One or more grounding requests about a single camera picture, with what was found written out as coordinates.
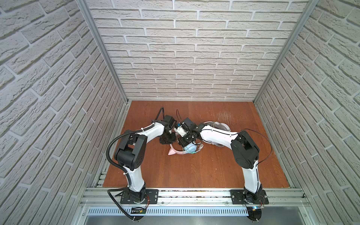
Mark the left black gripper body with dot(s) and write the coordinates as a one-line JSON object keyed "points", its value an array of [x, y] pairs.
{"points": [[168, 138]]}

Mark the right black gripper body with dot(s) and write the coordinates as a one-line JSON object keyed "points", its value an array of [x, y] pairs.
{"points": [[186, 139]]}

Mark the pink blue cat-ear headphones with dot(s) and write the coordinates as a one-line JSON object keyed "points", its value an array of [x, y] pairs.
{"points": [[191, 148]]}

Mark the white over-ear headphones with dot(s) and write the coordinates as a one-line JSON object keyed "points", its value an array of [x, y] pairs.
{"points": [[218, 125]]}

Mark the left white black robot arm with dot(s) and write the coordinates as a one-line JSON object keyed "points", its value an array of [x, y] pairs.
{"points": [[131, 152]]}

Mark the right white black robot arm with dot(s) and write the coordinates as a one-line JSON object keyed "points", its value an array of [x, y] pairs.
{"points": [[243, 147]]}

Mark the white perforated vent strip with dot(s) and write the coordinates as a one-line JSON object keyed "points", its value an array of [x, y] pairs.
{"points": [[173, 211]]}

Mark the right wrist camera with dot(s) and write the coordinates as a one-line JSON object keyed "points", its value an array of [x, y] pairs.
{"points": [[181, 131]]}

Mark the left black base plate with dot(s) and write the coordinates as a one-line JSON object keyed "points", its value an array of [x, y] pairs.
{"points": [[144, 196]]}

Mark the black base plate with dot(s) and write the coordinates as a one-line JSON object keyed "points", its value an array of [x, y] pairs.
{"points": [[144, 196], [242, 196]]}

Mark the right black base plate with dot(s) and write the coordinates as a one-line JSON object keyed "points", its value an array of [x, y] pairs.
{"points": [[242, 196]]}

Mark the aluminium mounting rail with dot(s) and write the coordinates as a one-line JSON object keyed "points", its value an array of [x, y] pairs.
{"points": [[276, 197]]}

